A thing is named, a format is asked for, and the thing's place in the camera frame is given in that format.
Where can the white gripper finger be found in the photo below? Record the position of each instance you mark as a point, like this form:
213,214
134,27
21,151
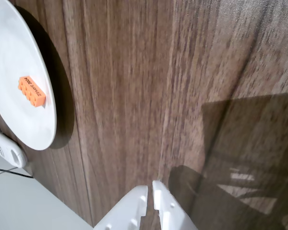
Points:
128,208
169,210

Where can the orange lego block with print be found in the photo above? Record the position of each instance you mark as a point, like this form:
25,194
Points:
31,91

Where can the white round plate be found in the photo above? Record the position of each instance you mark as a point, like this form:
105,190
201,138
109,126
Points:
16,48

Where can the white plastic power strip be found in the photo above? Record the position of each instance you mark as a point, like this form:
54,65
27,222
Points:
4,147

